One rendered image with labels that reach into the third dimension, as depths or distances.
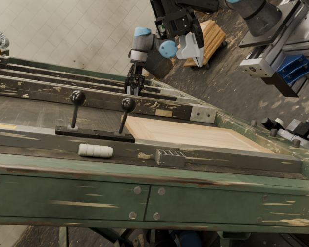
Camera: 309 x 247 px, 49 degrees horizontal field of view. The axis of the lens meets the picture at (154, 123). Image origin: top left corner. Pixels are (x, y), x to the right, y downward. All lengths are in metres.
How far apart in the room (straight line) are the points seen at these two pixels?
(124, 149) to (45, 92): 0.65
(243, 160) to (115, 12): 5.87
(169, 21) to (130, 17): 5.93
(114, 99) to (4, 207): 0.92
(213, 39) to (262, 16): 3.03
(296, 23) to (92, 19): 5.25
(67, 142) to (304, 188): 0.55
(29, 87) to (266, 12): 1.02
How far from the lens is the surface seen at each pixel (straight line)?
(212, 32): 4.53
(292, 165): 1.11
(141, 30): 1.57
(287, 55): 1.59
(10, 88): 1.45
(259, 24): 1.55
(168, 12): 0.86
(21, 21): 6.43
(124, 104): 0.80
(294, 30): 1.63
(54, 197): 0.63
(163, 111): 1.52
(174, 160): 0.87
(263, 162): 1.04
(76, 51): 6.44
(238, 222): 0.76
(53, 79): 1.67
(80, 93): 0.78
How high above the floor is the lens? 1.66
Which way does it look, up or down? 21 degrees down
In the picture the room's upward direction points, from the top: 50 degrees counter-clockwise
